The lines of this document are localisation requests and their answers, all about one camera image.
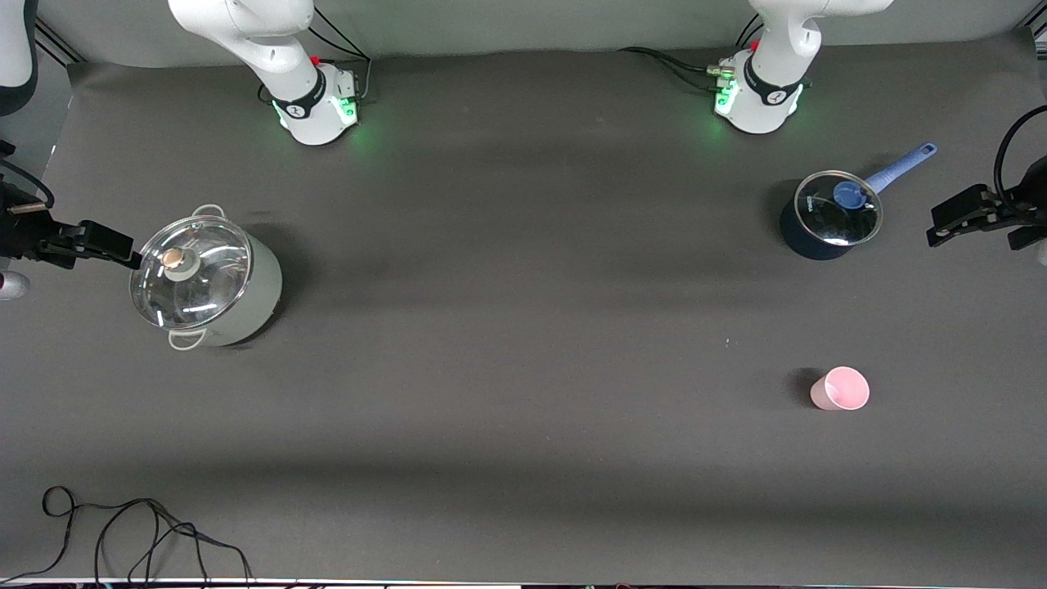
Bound pink plastic cup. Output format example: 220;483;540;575
810;366;870;411

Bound glass lid with metal knob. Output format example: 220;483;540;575
129;215;253;330

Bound glass lid with blue knob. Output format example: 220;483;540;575
794;170;884;247

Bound dark blue saucepan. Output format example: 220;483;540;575
779;143;938;261

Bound white stock pot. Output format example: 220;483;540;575
131;205;284;351

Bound dark grey table mat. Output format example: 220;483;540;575
0;29;1047;583

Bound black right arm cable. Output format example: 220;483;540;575
0;160;54;209

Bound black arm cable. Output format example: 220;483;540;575
0;160;54;209
994;105;1047;205

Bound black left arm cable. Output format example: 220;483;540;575
994;105;1047;205

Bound thin black loose cable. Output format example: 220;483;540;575
0;486;254;586

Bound black right arm base cables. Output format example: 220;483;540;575
258;4;373;107

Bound black arm base cables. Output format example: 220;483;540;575
258;4;373;107
619;16;766;91

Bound black left arm base cables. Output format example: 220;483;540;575
619;16;766;91

